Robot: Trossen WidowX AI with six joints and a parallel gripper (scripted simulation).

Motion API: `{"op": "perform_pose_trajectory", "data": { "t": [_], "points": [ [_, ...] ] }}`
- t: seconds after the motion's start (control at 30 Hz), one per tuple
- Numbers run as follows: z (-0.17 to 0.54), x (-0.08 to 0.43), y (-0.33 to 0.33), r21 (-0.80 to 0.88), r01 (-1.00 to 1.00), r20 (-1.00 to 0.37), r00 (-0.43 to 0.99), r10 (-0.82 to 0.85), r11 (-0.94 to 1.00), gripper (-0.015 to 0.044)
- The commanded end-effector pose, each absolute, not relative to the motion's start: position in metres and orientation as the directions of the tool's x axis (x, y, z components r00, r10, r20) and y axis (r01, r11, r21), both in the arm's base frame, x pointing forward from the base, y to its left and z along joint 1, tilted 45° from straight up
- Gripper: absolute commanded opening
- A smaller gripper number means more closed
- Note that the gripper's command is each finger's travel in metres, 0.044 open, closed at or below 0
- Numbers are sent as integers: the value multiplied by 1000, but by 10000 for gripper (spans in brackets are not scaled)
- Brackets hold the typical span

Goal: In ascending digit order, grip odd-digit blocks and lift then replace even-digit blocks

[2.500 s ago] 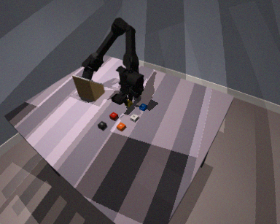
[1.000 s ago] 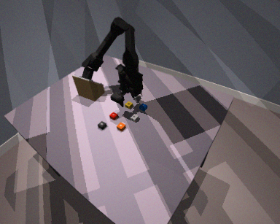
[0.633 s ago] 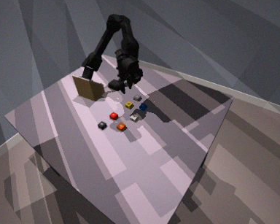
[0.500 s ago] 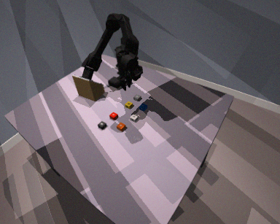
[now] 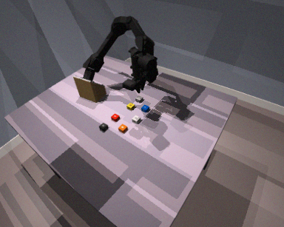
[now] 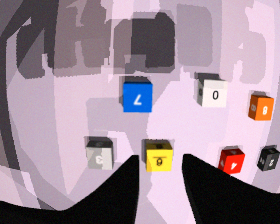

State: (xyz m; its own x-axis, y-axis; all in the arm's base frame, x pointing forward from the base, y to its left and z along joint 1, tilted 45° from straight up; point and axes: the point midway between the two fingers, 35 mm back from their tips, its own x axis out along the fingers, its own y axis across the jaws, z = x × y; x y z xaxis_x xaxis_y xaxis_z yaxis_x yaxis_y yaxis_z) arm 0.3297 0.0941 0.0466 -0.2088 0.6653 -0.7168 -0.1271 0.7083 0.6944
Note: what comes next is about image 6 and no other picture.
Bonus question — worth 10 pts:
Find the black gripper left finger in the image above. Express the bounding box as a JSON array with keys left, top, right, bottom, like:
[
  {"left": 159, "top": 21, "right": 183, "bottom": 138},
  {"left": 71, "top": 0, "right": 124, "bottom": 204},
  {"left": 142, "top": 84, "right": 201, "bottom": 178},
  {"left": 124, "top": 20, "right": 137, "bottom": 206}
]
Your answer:
[{"left": 0, "top": 156, "right": 140, "bottom": 224}]

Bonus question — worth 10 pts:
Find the red block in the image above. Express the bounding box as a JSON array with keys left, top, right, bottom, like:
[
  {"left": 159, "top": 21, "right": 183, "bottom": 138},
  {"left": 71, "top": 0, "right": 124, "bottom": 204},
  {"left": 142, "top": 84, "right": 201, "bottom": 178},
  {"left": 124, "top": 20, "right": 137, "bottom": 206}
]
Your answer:
[{"left": 217, "top": 148, "right": 245, "bottom": 174}]

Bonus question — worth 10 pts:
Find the blue block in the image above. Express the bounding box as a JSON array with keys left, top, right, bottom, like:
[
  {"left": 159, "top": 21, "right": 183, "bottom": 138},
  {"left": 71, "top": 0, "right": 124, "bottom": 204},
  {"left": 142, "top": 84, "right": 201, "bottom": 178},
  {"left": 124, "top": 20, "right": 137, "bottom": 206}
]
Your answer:
[{"left": 124, "top": 82, "right": 152, "bottom": 113}]

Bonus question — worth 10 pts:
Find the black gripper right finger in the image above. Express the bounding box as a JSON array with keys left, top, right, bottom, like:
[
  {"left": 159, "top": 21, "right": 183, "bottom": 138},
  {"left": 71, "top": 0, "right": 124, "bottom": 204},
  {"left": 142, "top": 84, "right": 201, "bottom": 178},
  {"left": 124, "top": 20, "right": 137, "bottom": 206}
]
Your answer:
[{"left": 181, "top": 153, "right": 280, "bottom": 224}]

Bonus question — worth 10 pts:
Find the black block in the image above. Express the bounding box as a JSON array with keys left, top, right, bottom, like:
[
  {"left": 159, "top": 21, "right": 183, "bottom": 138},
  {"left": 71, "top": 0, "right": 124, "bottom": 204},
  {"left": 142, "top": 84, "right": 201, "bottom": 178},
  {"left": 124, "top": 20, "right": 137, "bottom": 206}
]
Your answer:
[{"left": 256, "top": 148, "right": 280, "bottom": 172}]

